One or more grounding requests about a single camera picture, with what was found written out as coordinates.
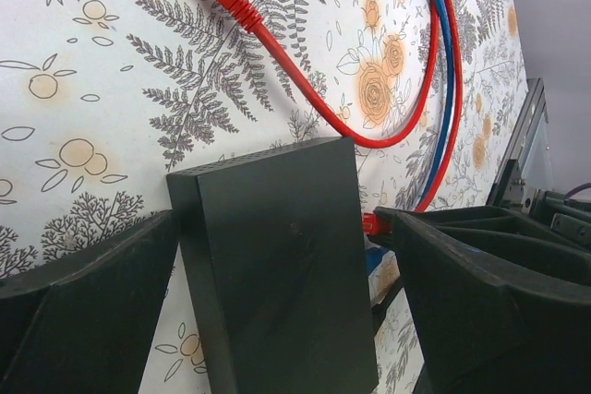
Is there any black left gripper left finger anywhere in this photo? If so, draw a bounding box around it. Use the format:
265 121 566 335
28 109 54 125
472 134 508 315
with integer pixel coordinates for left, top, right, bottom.
1 211 178 393

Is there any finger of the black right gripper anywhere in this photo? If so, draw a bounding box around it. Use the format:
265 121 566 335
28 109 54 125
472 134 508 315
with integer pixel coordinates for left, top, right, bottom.
416 206 590 265

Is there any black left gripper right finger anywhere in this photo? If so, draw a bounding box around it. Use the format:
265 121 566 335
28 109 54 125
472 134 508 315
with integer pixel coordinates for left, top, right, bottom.
376 208 590 393

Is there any blue ethernet cable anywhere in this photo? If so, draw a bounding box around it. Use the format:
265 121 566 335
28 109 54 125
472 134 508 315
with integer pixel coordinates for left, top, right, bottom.
365 0 458 275

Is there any black network switch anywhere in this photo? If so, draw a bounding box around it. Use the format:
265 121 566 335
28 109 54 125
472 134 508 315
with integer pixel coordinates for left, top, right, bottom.
166 137 378 393

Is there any red ethernet cable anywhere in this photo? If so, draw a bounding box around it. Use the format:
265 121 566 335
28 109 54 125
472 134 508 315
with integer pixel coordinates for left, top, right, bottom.
184 0 464 234

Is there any floral patterned table mat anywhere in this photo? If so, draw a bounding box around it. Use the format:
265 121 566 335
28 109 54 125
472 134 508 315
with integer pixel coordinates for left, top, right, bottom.
1 0 527 393

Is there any aluminium frame rail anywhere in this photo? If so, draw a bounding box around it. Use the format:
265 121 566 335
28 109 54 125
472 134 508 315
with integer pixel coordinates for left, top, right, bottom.
487 78 554 207

